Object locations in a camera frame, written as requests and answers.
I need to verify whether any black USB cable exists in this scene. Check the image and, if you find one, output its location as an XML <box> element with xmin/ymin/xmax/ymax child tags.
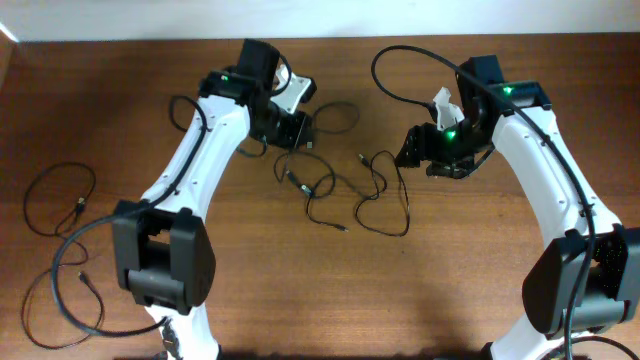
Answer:
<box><xmin>19</xmin><ymin>161</ymin><xmax>106</xmax><ymax>350</ymax></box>
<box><xmin>354</xmin><ymin>149</ymin><xmax>412</xmax><ymax>238</ymax></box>
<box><xmin>272</xmin><ymin>101</ymin><xmax>361</xmax><ymax>233</ymax></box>

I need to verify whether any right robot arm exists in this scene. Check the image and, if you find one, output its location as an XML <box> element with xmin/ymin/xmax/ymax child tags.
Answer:
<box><xmin>396</xmin><ymin>55</ymin><xmax>639</xmax><ymax>360</ymax></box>

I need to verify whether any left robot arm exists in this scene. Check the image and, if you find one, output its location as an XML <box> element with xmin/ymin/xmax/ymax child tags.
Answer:
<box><xmin>112</xmin><ymin>39</ymin><xmax>317</xmax><ymax>359</ymax></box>

